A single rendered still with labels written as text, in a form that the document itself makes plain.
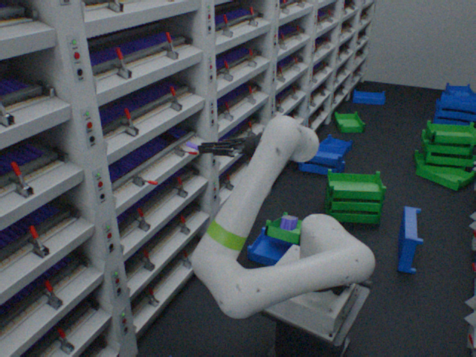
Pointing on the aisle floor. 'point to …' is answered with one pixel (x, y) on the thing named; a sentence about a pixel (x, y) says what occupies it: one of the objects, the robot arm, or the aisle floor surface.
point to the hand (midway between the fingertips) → (208, 147)
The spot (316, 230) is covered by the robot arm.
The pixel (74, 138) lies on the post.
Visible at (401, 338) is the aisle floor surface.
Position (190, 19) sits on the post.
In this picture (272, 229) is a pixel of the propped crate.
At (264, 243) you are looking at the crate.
